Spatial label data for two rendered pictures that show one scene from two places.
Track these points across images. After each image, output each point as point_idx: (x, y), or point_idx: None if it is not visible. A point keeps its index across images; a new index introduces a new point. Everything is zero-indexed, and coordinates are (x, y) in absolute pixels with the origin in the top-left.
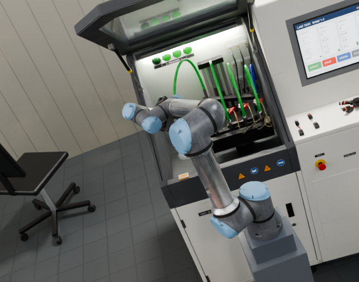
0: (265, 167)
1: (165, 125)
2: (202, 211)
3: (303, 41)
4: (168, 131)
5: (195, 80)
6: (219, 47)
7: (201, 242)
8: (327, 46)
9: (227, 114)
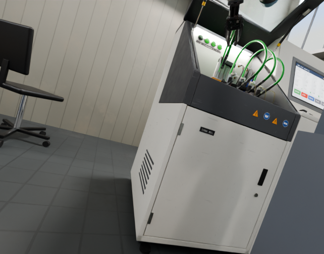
0: (275, 118)
1: (240, 16)
2: (205, 127)
3: (297, 73)
4: (233, 27)
5: (210, 68)
6: (234, 60)
7: (178, 164)
8: (306, 86)
9: (265, 62)
